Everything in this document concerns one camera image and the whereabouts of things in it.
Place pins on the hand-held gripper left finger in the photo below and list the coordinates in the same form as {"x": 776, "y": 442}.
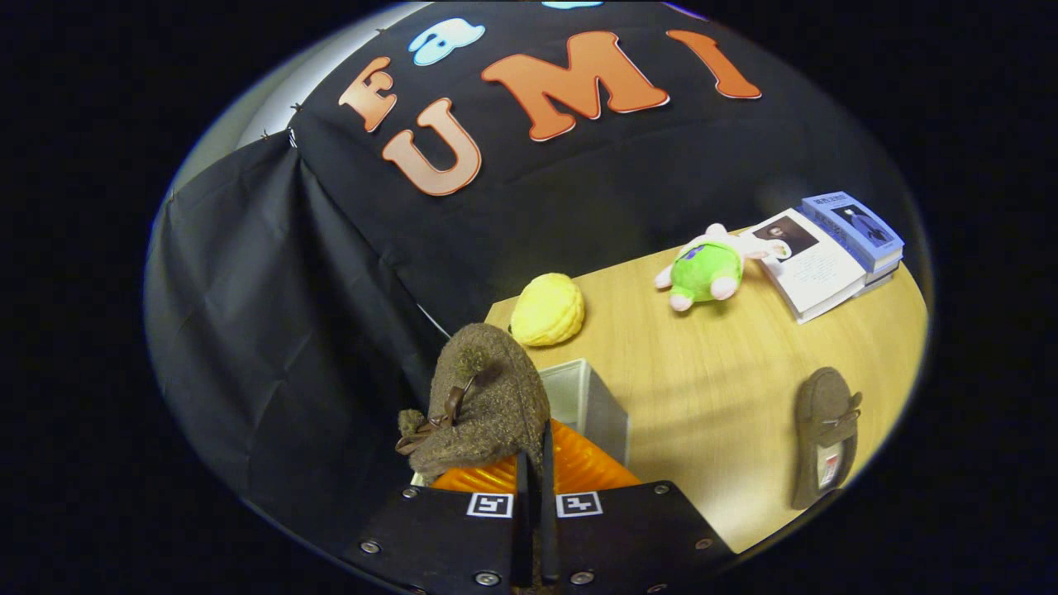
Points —
{"x": 438, "y": 537}

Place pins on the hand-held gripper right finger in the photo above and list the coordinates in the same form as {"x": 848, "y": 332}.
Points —
{"x": 636, "y": 533}

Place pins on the grey fabric storage box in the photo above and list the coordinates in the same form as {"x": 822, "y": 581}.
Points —
{"x": 595, "y": 413}

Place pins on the brown fleece shoe with bow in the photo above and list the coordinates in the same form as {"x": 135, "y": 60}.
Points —
{"x": 818, "y": 413}
{"x": 496, "y": 405}

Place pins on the yellow bumpy soft toy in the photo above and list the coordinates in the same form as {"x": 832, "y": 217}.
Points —
{"x": 547, "y": 310}

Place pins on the green and pink plush toy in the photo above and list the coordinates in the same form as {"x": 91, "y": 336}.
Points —
{"x": 702, "y": 268}

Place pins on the white book with portrait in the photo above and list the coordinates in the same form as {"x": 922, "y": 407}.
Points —
{"x": 818, "y": 273}

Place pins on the pale thin book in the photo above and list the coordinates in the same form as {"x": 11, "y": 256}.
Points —
{"x": 883, "y": 279}

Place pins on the blue book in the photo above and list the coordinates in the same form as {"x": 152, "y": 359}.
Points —
{"x": 855, "y": 223}

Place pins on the row of small cloth clips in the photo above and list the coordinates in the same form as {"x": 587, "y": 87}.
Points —
{"x": 296, "y": 107}

